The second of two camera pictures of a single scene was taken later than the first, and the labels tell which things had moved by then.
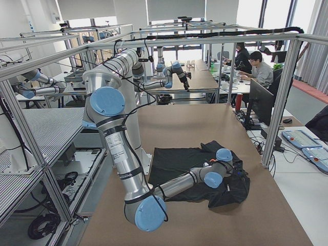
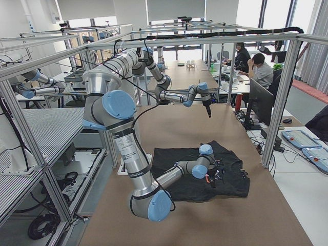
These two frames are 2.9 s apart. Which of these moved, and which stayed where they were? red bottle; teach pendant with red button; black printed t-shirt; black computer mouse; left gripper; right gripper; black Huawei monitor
Moved: right gripper; left gripper; black printed t-shirt
Stayed: red bottle; black Huawei monitor; black computer mouse; teach pendant with red button
